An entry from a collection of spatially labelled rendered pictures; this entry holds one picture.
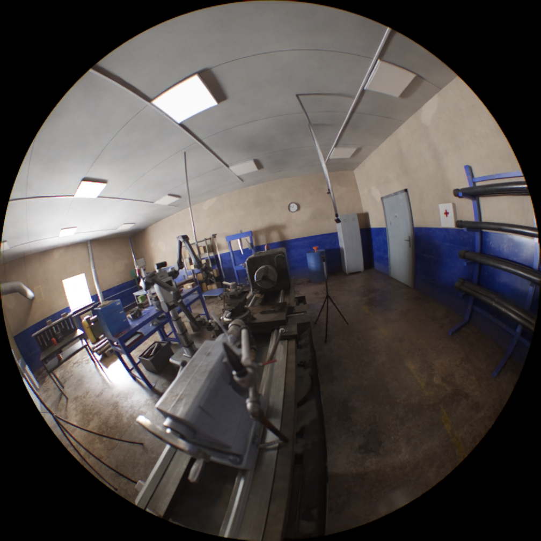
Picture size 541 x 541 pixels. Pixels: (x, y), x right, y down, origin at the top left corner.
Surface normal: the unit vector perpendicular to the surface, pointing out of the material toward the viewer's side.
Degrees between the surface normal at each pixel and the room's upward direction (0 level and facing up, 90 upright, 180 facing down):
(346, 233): 90
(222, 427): 70
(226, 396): 76
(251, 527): 0
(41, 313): 90
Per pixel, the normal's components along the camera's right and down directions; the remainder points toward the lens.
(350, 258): -0.12, 0.22
